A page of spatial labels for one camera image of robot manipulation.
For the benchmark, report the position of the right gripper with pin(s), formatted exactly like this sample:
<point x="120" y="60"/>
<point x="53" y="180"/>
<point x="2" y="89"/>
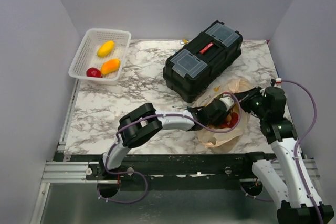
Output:
<point x="244" y="96"/>

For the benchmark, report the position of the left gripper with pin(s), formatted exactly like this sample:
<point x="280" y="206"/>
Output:
<point x="215" y="124"/>

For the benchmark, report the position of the red yellow fake fruits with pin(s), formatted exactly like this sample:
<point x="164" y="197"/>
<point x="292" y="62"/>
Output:
<point x="230" y="121"/>

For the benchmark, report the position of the translucent orange plastic bag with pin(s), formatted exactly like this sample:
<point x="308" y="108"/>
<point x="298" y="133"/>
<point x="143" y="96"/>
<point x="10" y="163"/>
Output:
<point x="224" y="142"/>

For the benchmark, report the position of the orange yellow fake mango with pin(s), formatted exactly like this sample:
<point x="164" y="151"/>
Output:
<point x="110" y="66"/>

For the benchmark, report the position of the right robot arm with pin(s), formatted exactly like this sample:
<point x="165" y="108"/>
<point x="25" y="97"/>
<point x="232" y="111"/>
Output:
<point x="294" y="194"/>

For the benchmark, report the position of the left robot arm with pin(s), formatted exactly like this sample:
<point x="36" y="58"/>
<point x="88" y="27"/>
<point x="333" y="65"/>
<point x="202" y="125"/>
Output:
<point x="141" y="124"/>

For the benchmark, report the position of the red fake fruit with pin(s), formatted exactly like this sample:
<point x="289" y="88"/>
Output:
<point x="94" y="72"/>

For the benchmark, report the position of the black plastic toolbox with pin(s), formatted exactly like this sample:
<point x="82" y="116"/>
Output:
<point x="197" y="64"/>

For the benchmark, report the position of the black base bar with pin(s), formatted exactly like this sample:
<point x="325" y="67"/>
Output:
<point x="171" y="172"/>

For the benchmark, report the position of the white plastic basket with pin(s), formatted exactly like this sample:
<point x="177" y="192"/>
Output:
<point x="86" y="55"/>

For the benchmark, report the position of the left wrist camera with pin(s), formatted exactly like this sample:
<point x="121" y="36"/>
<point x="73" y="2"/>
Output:
<point x="228" y="101"/>

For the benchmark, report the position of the green handled screwdriver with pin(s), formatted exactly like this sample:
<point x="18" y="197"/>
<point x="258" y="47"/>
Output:
<point x="181" y="107"/>

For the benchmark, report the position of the aluminium frame rail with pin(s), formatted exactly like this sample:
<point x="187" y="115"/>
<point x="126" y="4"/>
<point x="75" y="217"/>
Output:
<point x="66" y="172"/>

